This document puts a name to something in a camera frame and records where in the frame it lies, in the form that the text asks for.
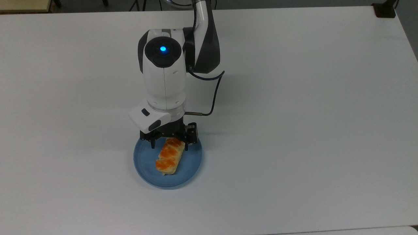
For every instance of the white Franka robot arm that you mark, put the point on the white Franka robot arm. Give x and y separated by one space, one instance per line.
165 85

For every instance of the yellow wooden desk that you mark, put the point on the yellow wooden desk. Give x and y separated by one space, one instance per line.
23 5

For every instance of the bread with orange topping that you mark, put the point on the bread with orange topping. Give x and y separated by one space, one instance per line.
169 156

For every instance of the blue oval plate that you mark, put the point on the blue oval plate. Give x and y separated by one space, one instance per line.
147 166

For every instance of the black chair leg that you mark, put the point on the black chair leg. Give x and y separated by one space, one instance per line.
57 3

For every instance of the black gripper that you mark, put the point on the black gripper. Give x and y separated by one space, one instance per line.
173 130

